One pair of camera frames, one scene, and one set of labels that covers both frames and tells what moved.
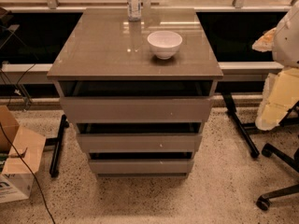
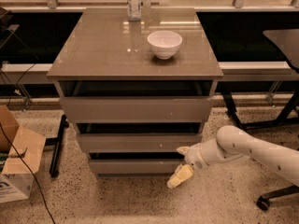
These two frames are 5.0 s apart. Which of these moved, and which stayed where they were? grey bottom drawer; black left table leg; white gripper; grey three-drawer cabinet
Moved: white gripper
Stayed: grey three-drawer cabinet; grey bottom drawer; black left table leg
